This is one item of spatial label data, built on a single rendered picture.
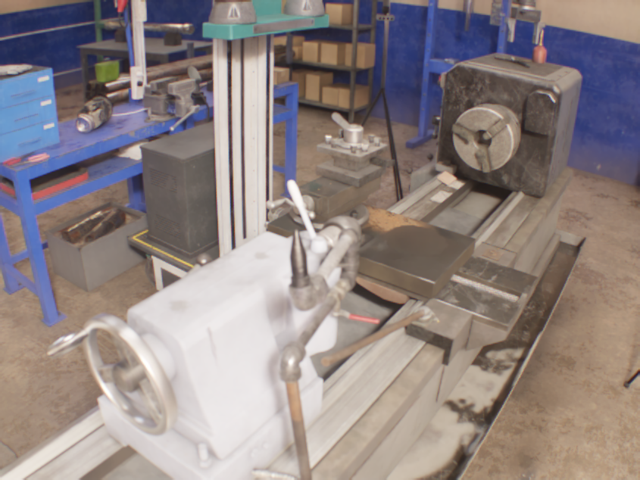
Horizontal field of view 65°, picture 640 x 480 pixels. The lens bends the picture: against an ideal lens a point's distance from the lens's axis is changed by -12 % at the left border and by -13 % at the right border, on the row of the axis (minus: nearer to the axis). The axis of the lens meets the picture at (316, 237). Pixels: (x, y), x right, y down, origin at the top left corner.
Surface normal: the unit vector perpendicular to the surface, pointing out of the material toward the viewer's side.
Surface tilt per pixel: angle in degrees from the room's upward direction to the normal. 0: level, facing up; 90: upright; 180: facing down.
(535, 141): 90
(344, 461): 0
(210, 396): 70
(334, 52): 90
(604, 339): 0
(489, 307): 0
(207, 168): 90
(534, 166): 90
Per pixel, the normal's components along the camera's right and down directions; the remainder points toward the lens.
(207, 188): 0.82, 0.29
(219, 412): 0.76, -0.10
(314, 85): -0.53, 0.38
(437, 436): 0.04, -0.88
